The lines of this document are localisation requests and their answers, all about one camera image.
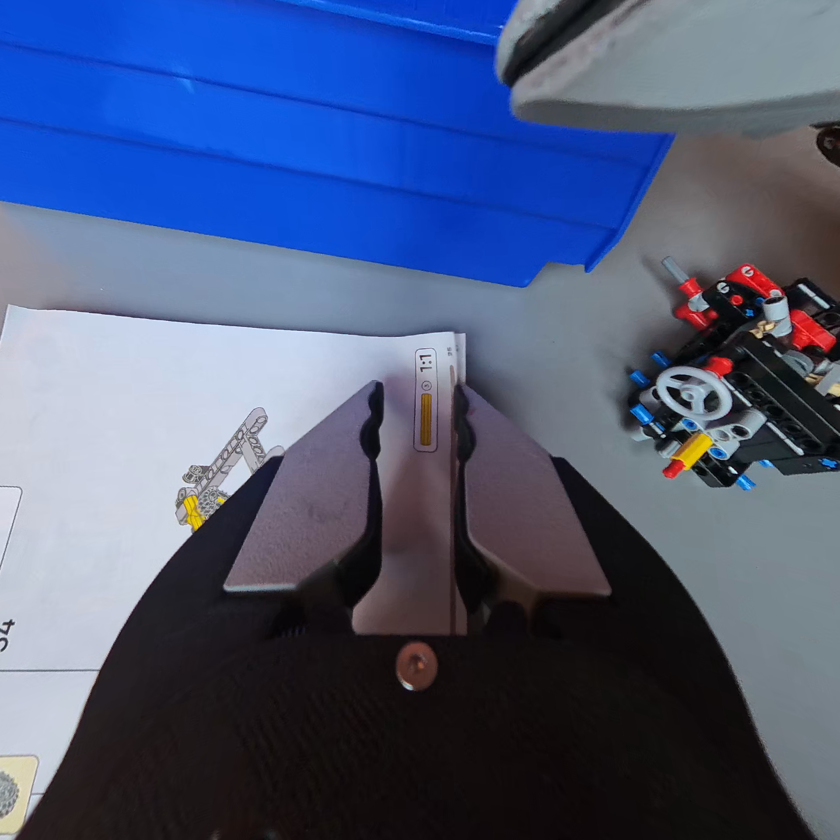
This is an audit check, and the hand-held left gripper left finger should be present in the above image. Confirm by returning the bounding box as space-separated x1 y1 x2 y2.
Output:
223 381 385 609

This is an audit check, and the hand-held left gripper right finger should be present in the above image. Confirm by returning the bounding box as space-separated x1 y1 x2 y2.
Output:
453 385 614 616

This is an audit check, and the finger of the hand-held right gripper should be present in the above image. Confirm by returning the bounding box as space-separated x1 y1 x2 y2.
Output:
511 0 840 140
495 0 626 84

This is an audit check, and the lego instruction booklet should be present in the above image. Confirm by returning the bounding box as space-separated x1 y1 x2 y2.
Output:
0 303 468 840

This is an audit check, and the partly built lego model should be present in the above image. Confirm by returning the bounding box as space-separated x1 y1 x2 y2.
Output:
626 257 840 493

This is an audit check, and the blue plastic storage bin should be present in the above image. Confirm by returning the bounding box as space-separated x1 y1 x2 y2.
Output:
0 0 677 290

